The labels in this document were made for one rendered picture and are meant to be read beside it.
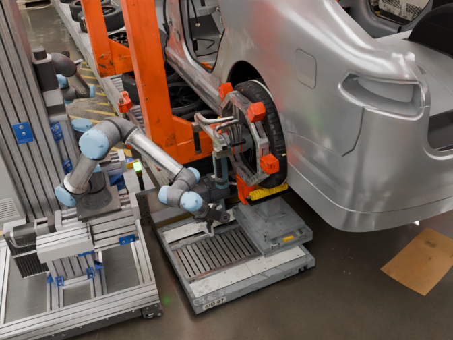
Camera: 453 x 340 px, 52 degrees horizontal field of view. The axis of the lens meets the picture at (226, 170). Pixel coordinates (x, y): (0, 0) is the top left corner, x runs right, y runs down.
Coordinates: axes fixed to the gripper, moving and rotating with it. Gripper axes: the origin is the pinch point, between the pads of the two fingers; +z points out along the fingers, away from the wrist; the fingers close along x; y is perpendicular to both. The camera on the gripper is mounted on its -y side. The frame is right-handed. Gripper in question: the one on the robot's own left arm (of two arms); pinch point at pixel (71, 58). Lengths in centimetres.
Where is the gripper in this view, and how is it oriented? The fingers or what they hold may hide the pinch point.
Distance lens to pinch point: 333.2
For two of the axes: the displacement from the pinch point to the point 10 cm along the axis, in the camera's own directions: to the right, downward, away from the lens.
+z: -0.6, -5.5, 8.3
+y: -0.6, 8.4, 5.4
